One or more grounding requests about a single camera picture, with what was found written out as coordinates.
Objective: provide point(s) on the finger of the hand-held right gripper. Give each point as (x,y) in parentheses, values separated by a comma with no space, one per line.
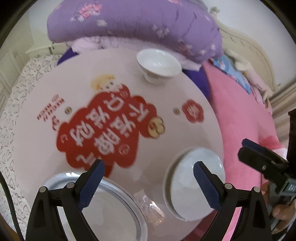
(256,158)
(259,146)

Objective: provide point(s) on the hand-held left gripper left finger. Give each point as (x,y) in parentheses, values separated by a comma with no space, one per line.
(91,185)

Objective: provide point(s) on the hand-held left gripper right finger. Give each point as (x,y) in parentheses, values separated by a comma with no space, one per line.
(205,185)

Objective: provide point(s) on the plain white bowl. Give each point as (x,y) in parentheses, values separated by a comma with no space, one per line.
(166,187)
(185,176)

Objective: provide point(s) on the small grey-rimmed white plate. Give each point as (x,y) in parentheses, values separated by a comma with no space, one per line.
(111,208)

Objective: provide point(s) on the white bowl with red pattern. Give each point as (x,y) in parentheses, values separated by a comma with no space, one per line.
(157,62)

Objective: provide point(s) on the person's right hand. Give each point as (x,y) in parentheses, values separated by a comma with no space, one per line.
(281,211)

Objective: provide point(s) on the pink blanket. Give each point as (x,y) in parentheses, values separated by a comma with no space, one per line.
(240,120)

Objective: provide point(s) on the dark wooden furniture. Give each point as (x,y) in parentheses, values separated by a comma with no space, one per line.
(292,129)

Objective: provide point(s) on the clear plastic wrap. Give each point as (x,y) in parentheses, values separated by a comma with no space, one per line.
(150,208)

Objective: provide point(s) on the blue printed cloth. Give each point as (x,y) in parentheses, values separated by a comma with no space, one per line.
(229,68)

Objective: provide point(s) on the cream pillow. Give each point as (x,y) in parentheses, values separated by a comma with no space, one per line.
(242,62)

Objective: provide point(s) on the round printed table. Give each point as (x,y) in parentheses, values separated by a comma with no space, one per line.
(138,99)

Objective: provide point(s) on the cream bed headboard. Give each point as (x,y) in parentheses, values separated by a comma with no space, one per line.
(254,46)

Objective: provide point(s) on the heart print bed sheet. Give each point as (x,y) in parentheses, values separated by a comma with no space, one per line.
(23,92)

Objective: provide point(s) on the light pink quilt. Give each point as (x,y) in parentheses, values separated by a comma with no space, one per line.
(85,44)

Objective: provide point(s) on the white wardrobe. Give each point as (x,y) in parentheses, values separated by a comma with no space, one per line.
(9,69)

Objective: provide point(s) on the white nightstand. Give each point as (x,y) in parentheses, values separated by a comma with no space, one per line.
(39,49)

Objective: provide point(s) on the purple floral quilt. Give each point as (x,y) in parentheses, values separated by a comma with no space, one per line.
(138,20)

